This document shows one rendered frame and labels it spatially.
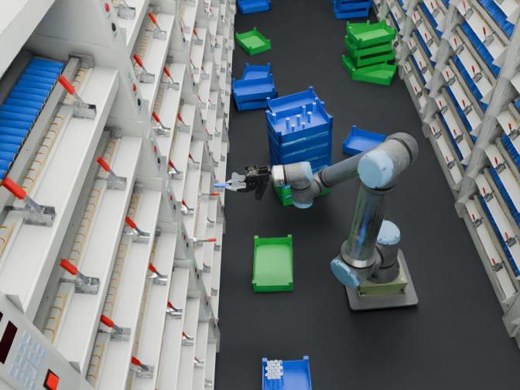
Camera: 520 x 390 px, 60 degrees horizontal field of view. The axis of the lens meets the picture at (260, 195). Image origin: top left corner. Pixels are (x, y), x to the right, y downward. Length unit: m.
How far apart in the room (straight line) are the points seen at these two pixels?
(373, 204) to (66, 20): 1.09
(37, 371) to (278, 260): 1.84
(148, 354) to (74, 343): 0.42
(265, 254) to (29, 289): 1.85
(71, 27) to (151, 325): 0.76
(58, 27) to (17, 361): 0.68
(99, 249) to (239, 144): 2.25
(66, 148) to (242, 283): 1.62
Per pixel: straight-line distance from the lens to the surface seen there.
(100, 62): 1.09
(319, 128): 2.36
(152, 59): 1.50
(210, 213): 2.28
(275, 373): 2.04
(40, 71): 1.04
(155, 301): 1.32
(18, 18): 0.75
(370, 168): 1.49
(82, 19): 1.05
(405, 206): 2.71
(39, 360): 0.71
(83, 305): 0.89
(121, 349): 1.05
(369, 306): 2.22
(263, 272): 2.38
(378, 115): 3.32
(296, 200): 1.98
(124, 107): 1.15
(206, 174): 2.20
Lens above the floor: 1.98
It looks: 46 degrees down
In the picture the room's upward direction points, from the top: 7 degrees counter-clockwise
